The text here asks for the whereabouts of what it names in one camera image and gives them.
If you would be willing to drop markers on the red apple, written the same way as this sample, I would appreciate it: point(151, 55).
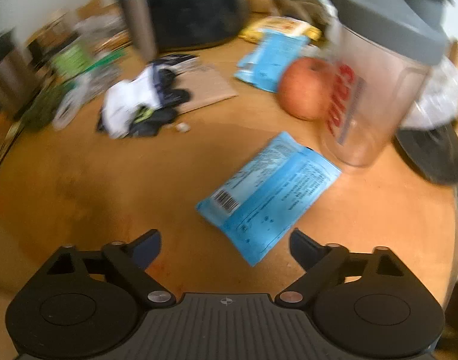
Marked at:
point(304, 89)

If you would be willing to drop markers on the blue snack packets pile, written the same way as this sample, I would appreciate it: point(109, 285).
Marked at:
point(264, 67)

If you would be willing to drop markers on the white knit sock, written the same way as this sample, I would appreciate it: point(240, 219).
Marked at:
point(123, 100)

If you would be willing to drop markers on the steel electric kettle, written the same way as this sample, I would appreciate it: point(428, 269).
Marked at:
point(17, 81)

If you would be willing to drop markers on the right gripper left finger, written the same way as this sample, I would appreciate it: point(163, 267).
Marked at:
point(125, 265)

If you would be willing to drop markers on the brown paper piece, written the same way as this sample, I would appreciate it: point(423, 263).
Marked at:
point(206, 87)

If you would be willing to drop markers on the blue snack packet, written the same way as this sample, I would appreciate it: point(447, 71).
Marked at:
point(260, 203)

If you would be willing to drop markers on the small black white box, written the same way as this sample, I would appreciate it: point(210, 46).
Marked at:
point(177, 63)

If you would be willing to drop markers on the black kettle base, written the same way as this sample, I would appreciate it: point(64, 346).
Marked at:
point(432, 154)

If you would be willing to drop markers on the green net bag of fruit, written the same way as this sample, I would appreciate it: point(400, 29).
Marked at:
point(45, 106)

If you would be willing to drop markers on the dark blue air fryer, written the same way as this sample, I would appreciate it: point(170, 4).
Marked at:
point(157, 26)

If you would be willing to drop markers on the black patterned glove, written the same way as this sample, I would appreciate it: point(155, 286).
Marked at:
point(147, 123)

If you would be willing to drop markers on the green label jar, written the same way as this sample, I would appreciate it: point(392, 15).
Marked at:
point(71, 60)

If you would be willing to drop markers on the clear shaker bottle grey lid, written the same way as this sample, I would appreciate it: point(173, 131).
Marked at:
point(386, 52)

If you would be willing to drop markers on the yellow wet wipes pack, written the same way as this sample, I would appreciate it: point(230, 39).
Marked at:
point(288, 26)

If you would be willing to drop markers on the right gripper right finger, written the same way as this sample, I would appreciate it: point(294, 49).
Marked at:
point(322, 265)

